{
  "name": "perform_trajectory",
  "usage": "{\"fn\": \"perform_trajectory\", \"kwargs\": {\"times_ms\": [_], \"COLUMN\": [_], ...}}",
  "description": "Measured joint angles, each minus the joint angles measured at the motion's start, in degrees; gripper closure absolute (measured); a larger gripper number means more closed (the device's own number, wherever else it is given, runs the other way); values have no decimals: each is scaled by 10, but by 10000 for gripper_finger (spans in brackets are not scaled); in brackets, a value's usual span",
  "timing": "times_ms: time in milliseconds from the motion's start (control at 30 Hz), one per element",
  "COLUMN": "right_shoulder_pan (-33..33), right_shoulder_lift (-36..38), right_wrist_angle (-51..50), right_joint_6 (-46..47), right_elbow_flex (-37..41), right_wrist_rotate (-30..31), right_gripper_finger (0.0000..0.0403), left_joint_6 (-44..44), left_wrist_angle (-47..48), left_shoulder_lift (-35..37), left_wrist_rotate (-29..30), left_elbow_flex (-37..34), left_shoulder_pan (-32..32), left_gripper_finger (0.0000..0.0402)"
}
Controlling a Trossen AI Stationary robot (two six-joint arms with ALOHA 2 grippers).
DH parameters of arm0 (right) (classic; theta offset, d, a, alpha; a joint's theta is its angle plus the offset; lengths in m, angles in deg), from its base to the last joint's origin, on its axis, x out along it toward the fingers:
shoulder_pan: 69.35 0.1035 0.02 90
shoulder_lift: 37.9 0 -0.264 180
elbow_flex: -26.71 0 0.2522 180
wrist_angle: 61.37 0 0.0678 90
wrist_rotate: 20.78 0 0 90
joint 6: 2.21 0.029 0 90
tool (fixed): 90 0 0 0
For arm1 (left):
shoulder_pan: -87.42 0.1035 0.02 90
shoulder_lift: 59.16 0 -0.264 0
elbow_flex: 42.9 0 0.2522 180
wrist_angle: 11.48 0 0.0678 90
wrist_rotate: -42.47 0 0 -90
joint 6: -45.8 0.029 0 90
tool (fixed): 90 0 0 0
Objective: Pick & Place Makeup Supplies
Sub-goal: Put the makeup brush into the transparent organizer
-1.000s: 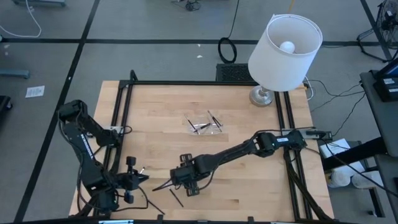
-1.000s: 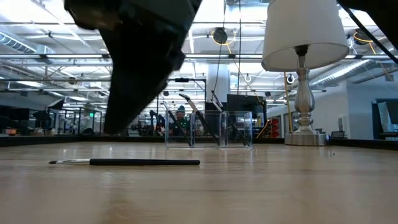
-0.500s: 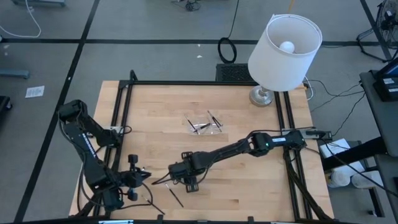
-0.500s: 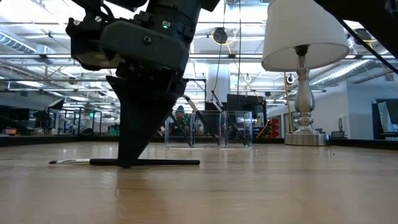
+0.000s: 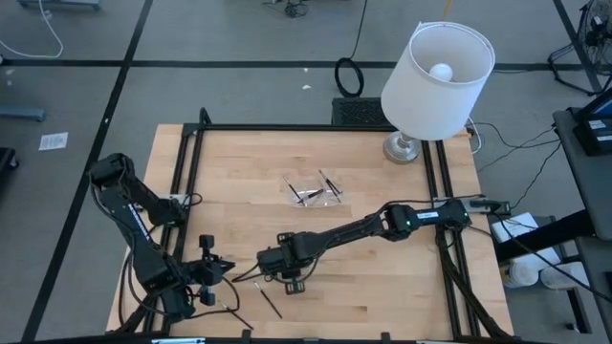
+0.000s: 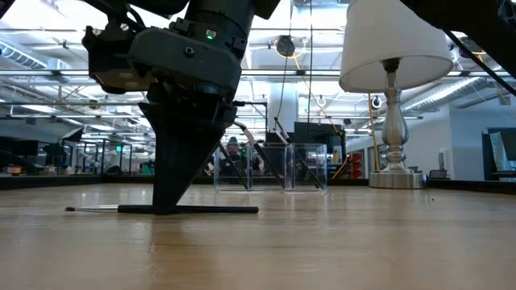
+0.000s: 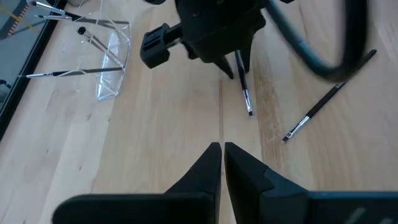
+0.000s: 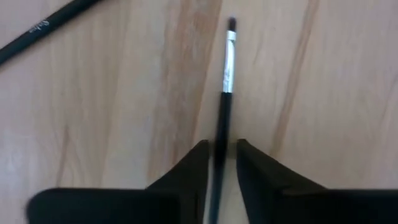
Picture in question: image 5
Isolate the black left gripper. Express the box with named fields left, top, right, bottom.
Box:
left=184, top=233, right=236, bottom=307

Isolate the clear acrylic brush organizer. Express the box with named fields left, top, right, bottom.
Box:
left=285, top=181, right=346, bottom=209

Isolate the black fluffy-head makeup brush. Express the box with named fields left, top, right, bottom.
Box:
left=295, top=187, right=327, bottom=204

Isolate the black perforated box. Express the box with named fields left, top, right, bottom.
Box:
left=330, top=97, right=383, bottom=127

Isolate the white shade silver table lamp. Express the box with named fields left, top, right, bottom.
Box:
left=381, top=20, right=496, bottom=166

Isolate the black power strip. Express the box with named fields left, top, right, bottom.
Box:
left=470, top=198, right=512, bottom=216

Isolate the white paper sheet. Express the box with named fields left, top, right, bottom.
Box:
left=37, top=132, right=69, bottom=153

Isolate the white cardboard box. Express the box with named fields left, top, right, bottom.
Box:
left=488, top=211, right=539, bottom=244

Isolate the white paper towel roll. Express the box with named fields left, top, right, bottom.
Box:
left=506, top=260, right=540, bottom=289
left=538, top=261, right=590, bottom=290

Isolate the black object on floor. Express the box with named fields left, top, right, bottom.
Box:
left=0, top=147, right=19, bottom=172

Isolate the grey desk foot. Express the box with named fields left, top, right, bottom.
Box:
left=16, top=0, right=101, bottom=11
left=0, top=107, right=47, bottom=124

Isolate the grey side table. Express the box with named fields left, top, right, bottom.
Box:
left=552, top=108, right=612, bottom=240

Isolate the black box with labels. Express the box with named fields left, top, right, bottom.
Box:
left=571, top=117, right=612, bottom=157

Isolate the blue screen laptop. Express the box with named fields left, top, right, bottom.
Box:
left=573, top=88, right=612, bottom=120

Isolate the black floor fan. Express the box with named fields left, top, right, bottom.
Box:
left=547, top=0, right=612, bottom=97

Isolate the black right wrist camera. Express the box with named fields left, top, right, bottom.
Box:
left=256, top=247, right=289, bottom=279

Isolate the black aluminium table frame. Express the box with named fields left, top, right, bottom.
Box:
left=114, top=107, right=515, bottom=344

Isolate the black coiled floor cable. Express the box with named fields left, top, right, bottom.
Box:
left=333, top=0, right=368, bottom=99

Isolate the black cable bundle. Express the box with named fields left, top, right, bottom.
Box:
left=281, top=0, right=310, bottom=19

